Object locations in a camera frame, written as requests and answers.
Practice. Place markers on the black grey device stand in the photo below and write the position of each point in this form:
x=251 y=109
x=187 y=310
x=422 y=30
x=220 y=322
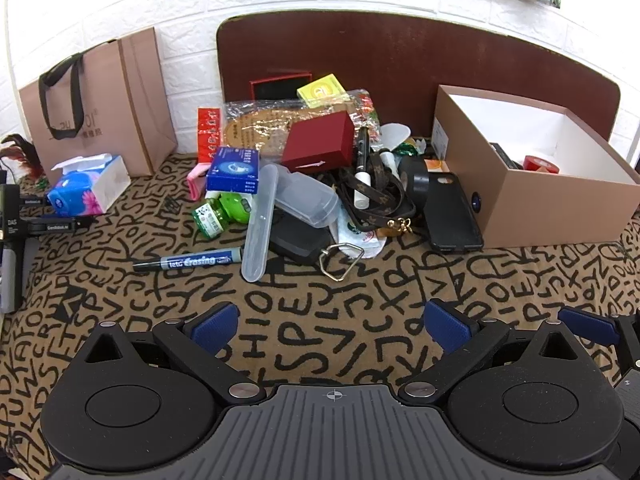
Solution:
x=15 y=240

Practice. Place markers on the black tape roll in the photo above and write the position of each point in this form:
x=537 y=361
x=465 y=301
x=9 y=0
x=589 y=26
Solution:
x=417 y=180

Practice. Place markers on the black pen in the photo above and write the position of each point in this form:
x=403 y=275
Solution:
x=362 y=145

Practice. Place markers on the blue floral tissue pack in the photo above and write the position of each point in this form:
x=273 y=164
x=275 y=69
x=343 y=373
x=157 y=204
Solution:
x=90 y=187

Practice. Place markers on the brown paper shopping bag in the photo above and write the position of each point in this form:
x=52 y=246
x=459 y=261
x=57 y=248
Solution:
x=115 y=105

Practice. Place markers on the blue whiteboard marker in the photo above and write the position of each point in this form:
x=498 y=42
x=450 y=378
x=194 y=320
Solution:
x=200 y=261

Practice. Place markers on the red black flat box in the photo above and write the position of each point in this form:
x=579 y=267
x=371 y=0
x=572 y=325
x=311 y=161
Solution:
x=277 y=87

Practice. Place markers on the green foil candy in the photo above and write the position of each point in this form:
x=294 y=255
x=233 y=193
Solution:
x=405 y=147

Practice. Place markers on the white cardboard box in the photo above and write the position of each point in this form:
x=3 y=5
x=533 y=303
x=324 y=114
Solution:
x=545 y=210

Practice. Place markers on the white lip balm tube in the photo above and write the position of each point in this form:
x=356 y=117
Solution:
x=361 y=191

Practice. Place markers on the green medicine bottle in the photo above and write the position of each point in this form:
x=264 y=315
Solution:
x=209 y=217

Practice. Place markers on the green plastic toy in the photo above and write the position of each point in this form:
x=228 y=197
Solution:
x=236 y=207

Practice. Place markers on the dark brown wooden headboard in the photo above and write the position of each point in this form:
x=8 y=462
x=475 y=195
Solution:
x=425 y=55

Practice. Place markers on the clear plastic box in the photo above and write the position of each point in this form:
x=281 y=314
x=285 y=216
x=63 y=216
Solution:
x=307 y=200

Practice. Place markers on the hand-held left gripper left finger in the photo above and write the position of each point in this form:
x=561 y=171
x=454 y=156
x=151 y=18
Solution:
x=214 y=329

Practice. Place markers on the clear plastic snack packet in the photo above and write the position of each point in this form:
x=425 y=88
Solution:
x=260 y=127

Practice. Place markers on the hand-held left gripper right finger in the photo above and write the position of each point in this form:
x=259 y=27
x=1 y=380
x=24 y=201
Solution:
x=447 y=329

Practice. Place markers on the yellow green small box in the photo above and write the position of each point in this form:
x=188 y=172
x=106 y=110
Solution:
x=322 y=91

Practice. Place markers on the orange small packet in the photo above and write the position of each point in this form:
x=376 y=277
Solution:
x=436 y=166

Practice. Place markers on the white slim tube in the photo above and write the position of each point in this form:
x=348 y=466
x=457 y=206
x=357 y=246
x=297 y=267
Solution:
x=389 y=164

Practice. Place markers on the clear toothbrush case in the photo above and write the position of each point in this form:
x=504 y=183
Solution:
x=257 y=230

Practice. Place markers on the pink plastic item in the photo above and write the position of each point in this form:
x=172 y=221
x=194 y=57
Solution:
x=196 y=180

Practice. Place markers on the red paper packet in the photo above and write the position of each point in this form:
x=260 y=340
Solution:
x=209 y=132

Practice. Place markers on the white packet green logo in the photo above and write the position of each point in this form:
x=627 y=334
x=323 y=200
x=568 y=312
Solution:
x=362 y=240

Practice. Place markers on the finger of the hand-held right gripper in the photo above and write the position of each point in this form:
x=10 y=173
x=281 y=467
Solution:
x=586 y=325

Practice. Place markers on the black phone case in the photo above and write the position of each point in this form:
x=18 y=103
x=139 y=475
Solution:
x=452 y=212

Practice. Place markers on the red tape roll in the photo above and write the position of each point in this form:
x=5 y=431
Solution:
x=542 y=165

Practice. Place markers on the blue card box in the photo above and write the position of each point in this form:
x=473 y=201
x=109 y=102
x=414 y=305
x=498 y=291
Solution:
x=234 y=170

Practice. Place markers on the dark red jewellery box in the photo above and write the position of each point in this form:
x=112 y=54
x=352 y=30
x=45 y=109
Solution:
x=317 y=142

